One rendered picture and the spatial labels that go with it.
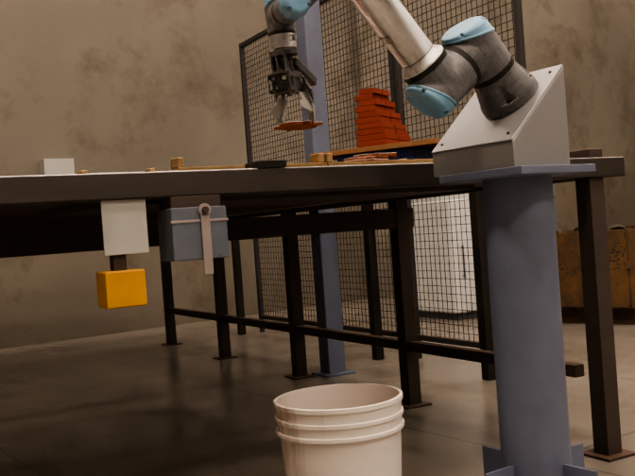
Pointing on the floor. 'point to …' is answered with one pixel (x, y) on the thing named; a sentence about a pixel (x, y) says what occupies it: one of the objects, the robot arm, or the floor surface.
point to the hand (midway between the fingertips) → (298, 124)
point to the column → (526, 321)
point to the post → (315, 137)
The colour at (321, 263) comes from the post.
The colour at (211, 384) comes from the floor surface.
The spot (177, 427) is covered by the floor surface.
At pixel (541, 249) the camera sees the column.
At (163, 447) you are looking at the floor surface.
